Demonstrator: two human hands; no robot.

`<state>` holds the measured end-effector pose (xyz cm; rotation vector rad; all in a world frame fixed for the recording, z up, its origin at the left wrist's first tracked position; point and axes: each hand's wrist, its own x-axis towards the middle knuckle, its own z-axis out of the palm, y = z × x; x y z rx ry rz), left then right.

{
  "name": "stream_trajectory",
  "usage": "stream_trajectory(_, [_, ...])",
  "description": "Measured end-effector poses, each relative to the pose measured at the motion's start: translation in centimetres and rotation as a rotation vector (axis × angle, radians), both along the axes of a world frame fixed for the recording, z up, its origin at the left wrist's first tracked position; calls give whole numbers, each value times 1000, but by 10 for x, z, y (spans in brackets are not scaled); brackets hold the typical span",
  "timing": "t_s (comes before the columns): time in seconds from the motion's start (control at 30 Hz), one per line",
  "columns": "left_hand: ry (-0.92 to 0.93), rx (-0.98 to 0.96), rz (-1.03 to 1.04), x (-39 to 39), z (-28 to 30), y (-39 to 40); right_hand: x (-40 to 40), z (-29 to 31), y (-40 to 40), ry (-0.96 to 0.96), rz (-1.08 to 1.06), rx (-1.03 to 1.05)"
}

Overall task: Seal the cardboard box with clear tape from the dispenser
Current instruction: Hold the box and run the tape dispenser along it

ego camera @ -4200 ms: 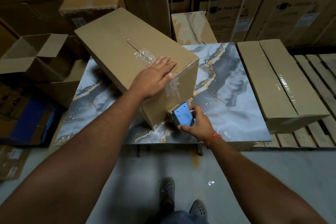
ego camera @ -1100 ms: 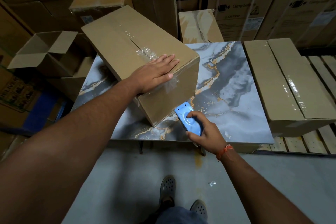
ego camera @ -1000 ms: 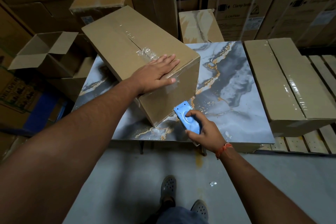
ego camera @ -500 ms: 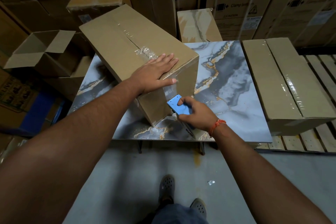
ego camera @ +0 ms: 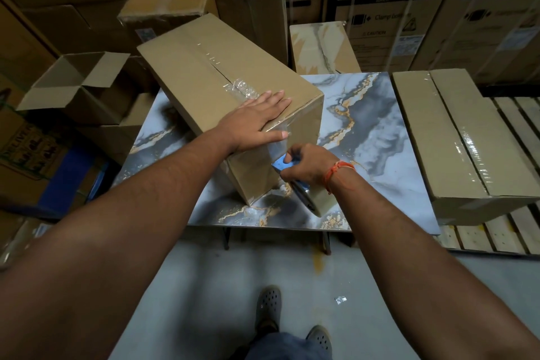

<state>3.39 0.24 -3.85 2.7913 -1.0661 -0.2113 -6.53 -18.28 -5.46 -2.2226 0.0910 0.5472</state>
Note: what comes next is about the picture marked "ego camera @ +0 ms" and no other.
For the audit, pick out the person's left hand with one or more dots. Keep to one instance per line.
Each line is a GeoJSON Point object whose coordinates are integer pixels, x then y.
{"type": "Point", "coordinates": [249, 123]}

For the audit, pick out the person's right hand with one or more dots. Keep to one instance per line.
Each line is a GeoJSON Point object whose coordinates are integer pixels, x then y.
{"type": "Point", "coordinates": [310, 165]}

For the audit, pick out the blue tape dispenser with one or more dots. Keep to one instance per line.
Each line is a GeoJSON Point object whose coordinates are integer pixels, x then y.
{"type": "Point", "coordinates": [280, 165]}

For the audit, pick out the large brown cardboard box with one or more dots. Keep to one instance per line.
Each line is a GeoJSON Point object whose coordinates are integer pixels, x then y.
{"type": "Point", "coordinates": [190, 60]}

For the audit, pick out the person's right forearm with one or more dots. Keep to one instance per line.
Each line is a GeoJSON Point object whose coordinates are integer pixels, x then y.
{"type": "Point", "coordinates": [401, 254]}

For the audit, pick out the person's left forearm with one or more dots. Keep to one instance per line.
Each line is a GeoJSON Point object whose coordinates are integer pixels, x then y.
{"type": "Point", "coordinates": [105, 246]}

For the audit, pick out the tall narrow cardboard box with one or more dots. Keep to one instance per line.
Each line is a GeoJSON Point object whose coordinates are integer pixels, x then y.
{"type": "Point", "coordinates": [253, 14]}

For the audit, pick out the long flat cardboard box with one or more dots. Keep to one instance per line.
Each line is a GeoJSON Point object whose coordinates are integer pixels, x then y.
{"type": "Point", "coordinates": [455, 140]}

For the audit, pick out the person's right grey clog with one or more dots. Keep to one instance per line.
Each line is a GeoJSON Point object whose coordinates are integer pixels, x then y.
{"type": "Point", "coordinates": [319, 338]}

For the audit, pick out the open empty cardboard box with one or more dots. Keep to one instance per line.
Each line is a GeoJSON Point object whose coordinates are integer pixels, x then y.
{"type": "Point", "coordinates": [42, 94]}

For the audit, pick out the orange thread wristband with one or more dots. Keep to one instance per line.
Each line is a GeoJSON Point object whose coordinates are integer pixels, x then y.
{"type": "Point", "coordinates": [335, 167]}

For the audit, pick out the black metal table leg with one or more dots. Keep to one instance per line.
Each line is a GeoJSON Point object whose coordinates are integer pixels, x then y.
{"type": "Point", "coordinates": [226, 239]}
{"type": "Point", "coordinates": [326, 243]}

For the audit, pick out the beige marble pattern tile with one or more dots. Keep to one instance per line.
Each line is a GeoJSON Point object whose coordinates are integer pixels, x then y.
{"type": "Point", "coordinates": [320, 47]}

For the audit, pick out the blue patterned shorts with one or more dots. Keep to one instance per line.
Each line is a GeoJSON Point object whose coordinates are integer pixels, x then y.
{"type": "Point", "coordinates": [278, 349]}

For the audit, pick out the blue printed flattened carton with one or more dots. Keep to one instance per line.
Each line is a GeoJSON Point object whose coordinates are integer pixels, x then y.
{"type": "Point", "coordinates": [63, 186]}

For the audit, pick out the wooden pallet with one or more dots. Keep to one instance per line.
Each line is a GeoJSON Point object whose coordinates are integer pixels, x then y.
{"type": "Point", "coordinates": [519, 119]}

